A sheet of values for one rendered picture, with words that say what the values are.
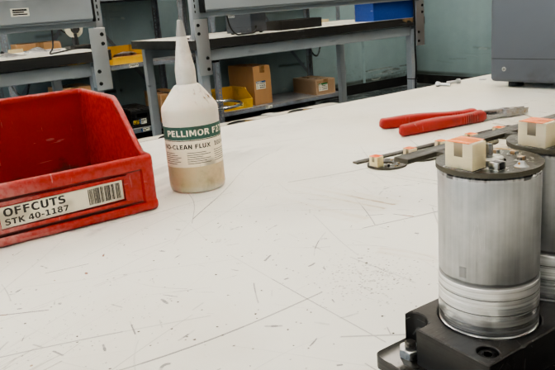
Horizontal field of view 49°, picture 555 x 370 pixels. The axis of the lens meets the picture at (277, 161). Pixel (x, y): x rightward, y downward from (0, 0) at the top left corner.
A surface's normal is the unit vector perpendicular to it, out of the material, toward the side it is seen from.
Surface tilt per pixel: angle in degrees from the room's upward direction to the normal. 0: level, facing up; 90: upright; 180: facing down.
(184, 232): 0
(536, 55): 90
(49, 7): 90
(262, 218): 0
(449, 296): 90
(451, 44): 90
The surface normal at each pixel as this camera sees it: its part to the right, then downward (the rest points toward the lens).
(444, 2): -0.82, 0.20
